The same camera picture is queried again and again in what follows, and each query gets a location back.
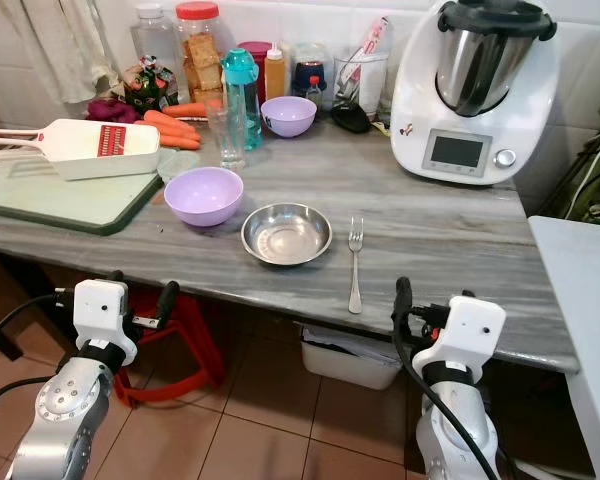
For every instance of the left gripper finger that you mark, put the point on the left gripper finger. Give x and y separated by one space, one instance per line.
112 277
167 298

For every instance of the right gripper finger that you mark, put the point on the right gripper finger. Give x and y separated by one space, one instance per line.
402 298

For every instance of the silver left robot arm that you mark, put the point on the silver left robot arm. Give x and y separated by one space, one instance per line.
55 420

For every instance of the silver metal fork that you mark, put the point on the silver metal fork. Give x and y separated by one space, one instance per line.
356 303

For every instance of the red plastic stool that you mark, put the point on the red plastic stool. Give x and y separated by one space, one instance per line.
200 340

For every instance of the white plastic bin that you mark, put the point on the white plastic bin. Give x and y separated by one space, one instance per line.
340 365

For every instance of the pale green cutting board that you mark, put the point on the pale green cutting board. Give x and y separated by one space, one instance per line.
60 198

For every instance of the large purple plastic bowl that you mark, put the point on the large purple plastic bowl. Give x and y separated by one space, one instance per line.
204 196

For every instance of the pale round lid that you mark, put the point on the pale round lid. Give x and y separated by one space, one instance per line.
175 165

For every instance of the stainless steel bowl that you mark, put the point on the stainless steel bowl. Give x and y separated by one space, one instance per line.
287 236

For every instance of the white mandoline slicer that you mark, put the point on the white mandoline slicer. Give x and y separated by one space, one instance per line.
60 150

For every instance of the white side table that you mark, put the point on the white side table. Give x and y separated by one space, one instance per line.
580 290

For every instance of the orange carrot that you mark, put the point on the orange carrot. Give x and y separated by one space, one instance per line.
185 110
170 124
182 142

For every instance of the purple leafy vegetable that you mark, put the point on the purple leafy vegetable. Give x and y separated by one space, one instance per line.
108 110

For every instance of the clear drinking glass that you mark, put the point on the clear drinking glass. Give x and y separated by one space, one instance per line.
225 140

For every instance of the small black pouch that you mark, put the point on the small black pouch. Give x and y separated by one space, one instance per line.
352 120

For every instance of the white food processor appliance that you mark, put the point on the white food processor appliance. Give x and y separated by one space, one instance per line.
430 110

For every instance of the colourful floral packet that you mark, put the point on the colourful floral packet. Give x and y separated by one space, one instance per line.
150 85

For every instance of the dark green bag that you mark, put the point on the dark green bag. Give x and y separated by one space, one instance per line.
590 190

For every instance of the small purple plastic bowl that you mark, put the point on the small purple plastic bowl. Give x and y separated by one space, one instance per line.
288 117

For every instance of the clear plastic utensil jug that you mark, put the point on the clear plastic utensil jug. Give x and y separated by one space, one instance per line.
370 85

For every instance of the teal water bottle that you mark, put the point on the teal water bottle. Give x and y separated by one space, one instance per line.
240 90

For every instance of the small red cap bottle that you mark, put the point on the small red cap bottle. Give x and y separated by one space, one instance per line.
314 92

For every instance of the red lid biscuit jar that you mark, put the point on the red lid biscuit jar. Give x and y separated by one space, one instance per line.
198 60

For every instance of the beige hanging towel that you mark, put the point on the beige hanging towel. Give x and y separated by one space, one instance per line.
55 50

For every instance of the clear plastic jar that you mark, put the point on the clear plastic jar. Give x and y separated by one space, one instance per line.
152 40

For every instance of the glass jar dark contents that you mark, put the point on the glass jar dark contents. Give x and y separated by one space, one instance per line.
308 70

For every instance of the orange sauce bottle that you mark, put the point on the orange sauce bottle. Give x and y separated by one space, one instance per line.
275 75

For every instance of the red and white spatula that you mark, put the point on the red and white spatula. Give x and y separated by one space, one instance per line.
375 40

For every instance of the maroon lidded container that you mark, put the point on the maroon lidded container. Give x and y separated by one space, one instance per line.
255 52

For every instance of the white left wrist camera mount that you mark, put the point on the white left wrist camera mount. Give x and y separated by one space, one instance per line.
100 310

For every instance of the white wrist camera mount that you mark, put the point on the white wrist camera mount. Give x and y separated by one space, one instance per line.
470 325
100 310

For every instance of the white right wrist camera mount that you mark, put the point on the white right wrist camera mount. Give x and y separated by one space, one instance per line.
470 325

